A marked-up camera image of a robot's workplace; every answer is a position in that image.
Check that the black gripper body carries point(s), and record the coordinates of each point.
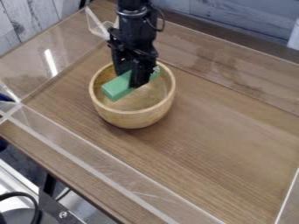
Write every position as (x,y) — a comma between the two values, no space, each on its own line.
(136,32)

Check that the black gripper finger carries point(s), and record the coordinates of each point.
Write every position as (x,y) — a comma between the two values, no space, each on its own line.
(121,57)
(141,67)

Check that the green rectangular block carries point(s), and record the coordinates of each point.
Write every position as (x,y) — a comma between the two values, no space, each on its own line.
(115,85)

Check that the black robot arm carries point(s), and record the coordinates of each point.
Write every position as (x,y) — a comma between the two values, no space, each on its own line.
(133,5)

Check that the light brown wooden bowl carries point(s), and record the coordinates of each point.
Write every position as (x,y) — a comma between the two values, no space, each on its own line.
(143,107)

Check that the black metal table leg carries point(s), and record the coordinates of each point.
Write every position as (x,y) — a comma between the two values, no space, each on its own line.
(49,185)

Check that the clear acrylic corner bracket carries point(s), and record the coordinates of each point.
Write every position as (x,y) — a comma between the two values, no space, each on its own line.
(97,27)

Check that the clear acrylic back wall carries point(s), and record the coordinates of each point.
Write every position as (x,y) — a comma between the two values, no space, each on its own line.
(251,72)

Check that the clear acrylic wall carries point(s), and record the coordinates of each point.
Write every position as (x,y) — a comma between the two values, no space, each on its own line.
(251,72)
(139,173)

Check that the clear acrylic front wall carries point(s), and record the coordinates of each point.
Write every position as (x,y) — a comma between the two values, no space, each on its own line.
(139,173)

